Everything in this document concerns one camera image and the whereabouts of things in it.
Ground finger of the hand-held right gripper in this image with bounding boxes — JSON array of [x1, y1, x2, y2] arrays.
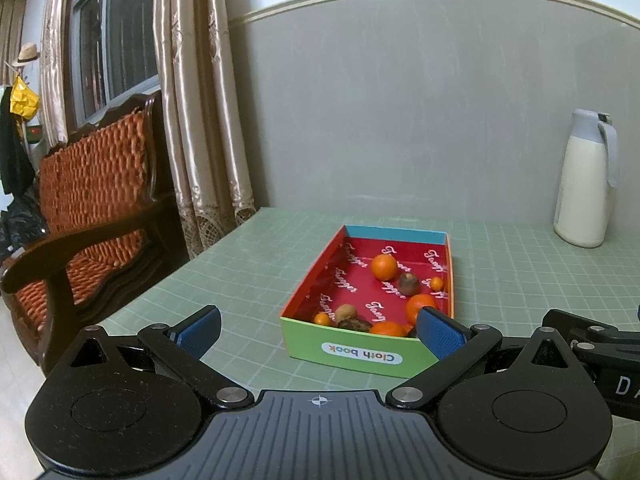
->
[[570, 342, 640, 362], [542, 309, 640, 346]]

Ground mandarin orange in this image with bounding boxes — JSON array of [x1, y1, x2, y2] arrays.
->
[[404, 294, 440, 326], [371, 254, 399, 281]]

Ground cream thermos jug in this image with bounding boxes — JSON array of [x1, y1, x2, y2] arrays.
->
[[553, 109, 621, 248]]

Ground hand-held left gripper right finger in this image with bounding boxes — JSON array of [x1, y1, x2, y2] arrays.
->
[[385, 307, 588, 411]]

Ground red-orange lumpy fruit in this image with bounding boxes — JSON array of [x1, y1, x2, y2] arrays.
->
[[369, 321, 407, 338]]

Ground beige satin curtain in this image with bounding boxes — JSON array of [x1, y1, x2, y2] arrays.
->
[[39, 0, 73, 148], [152, 0, 258, 261]]

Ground green grid mat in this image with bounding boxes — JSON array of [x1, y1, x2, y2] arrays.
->
[[92, 206, 640, 461]]

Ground straw hat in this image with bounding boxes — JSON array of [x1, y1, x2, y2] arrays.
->
[[12, 42, 41, 67]]

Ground dark hanging clothing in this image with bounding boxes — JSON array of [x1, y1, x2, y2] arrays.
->
[[0, 87, 36, 197]]

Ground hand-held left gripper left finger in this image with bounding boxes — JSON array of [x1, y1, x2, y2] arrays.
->
[[67, 304, 256, 411]]

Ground yellow bag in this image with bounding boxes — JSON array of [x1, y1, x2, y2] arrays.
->
[[10, 75, 41, 121]]

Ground black bag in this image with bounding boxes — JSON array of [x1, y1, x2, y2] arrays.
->
[[0, 195, 48, 263]]

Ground wooden chair orange cushion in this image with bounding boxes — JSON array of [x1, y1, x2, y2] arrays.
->
[[0, 91, 188, 378]]

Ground window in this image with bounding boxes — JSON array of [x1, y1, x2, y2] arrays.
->
[[67, 0, 161, 128]]

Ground colourful cardboard box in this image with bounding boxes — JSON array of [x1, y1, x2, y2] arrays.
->
[[279, 225, 455, 380]]

